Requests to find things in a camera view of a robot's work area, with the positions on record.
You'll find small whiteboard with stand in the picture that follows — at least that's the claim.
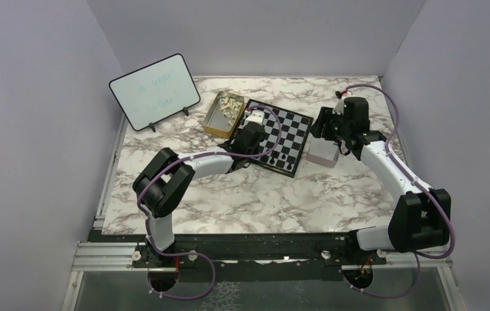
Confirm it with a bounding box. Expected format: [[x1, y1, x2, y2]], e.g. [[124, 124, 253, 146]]
[[109, 53, 201, 132]]

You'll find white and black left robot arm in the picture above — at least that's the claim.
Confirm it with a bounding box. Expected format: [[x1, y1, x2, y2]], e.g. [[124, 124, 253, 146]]
[[132, 121, 267, 266]]

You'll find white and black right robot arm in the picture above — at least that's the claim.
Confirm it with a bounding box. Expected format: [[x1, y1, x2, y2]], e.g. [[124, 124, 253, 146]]
[[311, 97, 451, 264]]

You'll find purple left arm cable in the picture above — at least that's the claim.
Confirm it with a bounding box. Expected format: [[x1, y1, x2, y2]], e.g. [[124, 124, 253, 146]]
[[136, 105, 283, 301]]

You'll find pink tin box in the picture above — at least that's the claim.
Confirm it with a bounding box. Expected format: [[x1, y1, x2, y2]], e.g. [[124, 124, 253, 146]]
[[305, 138, 340, 168]]

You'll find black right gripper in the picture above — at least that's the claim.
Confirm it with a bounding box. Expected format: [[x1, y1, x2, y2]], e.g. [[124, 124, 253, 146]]
[[309, 106, 351, 142]]

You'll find black and silver chessboard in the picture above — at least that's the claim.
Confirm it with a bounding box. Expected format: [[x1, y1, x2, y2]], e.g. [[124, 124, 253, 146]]
[[246, 99, 313, 178]]

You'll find black mounting rail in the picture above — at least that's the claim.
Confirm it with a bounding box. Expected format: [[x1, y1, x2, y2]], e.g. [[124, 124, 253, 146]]
[[72, 231, 453, 283]]

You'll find pile of white chess pieces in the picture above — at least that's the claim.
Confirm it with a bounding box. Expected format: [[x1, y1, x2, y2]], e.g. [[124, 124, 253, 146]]
[[218, 97, 243, 119]]

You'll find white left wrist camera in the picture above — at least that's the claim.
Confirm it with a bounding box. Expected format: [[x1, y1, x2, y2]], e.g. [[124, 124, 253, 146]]
[[243, 110, 265, 126]]

